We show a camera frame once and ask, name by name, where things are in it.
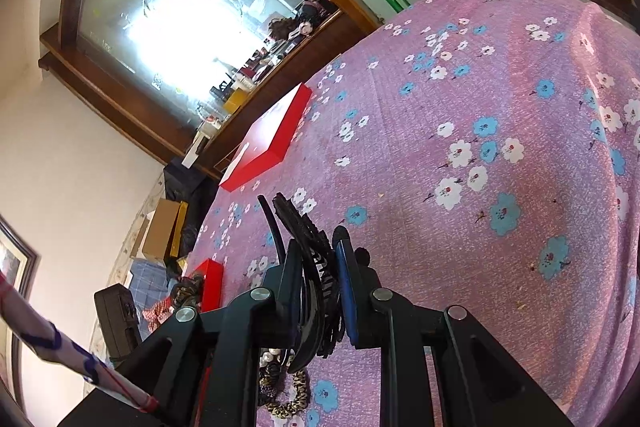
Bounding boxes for red plaid scrunchie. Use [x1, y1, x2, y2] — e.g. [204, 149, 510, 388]
[142, 298, 174, 324]

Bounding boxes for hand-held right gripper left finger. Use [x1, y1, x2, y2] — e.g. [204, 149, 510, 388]
[57, 237, 306, 427]

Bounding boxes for large red flat box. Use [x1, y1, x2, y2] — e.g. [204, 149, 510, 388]
[218, 83, 313, 192]

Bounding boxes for white striped stick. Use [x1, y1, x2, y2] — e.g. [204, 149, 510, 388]
[0, 272, 160, 412]

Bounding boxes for dark dotted mesh hair bow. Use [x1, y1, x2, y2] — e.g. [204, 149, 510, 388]
[171, 273, 204, 309]

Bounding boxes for leopard print scrunchie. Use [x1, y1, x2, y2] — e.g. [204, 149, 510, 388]
[257, 366, 312, 419]

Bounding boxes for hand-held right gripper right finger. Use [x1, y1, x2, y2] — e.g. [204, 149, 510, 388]
[332, 226, 576, 427]

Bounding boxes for black plastic bag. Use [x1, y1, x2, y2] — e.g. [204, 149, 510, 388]
[164, 158, 219, 254]

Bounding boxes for pink floral bedsheet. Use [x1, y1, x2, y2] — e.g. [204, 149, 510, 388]
[192, 0, 640, 427]

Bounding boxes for row of dresser toiletries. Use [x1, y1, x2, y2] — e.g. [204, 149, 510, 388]
[197, 0, 342, 142]

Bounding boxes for red tray with white inside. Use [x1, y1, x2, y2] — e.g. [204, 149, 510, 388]
[181, 258, 224, 314]

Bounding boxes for black speaker box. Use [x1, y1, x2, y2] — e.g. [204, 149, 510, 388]
[94, 285, 144, 360]

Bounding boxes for wooden dresser with mirror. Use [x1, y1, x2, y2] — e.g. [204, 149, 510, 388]
[39, 0, 441, 182]

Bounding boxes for framed wall picture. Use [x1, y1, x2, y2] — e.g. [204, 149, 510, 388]
[0, 214, 40, 408]

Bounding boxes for brown cardboard box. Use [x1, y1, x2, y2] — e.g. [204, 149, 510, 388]
[141, 198, 189, 261]

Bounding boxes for black hair claw clip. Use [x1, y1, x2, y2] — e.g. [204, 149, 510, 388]
[257, 193, 347, 370]

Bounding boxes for blue plaid cloth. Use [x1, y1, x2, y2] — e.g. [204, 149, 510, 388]
[126, 258, 176, 304]

